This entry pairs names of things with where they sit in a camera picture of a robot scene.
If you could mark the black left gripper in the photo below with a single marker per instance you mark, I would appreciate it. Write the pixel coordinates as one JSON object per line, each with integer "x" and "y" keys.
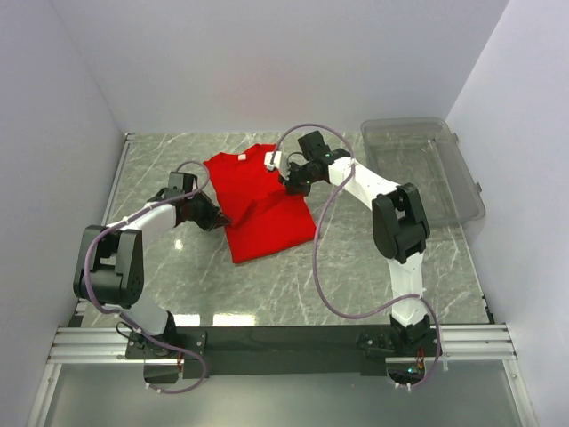
{"x": 205, "y": 213}

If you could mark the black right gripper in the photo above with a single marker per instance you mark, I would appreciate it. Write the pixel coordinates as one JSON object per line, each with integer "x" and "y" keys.
{"x": 294, "y": 179}

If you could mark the red t shirt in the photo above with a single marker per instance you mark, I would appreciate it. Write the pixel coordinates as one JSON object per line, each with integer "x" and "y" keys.
{"x": 265, "y": 220}

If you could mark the clear plastic storage bin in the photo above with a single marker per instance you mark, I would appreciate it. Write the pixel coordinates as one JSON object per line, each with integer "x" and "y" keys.
{"x": 425, "y": 152}

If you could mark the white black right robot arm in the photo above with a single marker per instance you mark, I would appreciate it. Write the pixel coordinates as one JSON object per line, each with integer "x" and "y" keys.
{"x": 400, "y": 229}

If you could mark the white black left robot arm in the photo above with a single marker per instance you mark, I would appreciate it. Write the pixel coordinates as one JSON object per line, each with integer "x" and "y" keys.
{"x": 110, "y": 267}

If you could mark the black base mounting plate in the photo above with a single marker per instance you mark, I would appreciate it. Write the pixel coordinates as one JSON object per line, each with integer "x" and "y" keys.
{"x": 368, "y": 350}

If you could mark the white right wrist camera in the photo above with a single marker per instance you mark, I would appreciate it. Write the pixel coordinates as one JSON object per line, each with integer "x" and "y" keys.
{"x": 275, "y": 161}

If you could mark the aluminium front frame rail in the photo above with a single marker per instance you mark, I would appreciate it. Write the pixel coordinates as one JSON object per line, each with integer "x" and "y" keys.
{"x": 99, "y": 346}

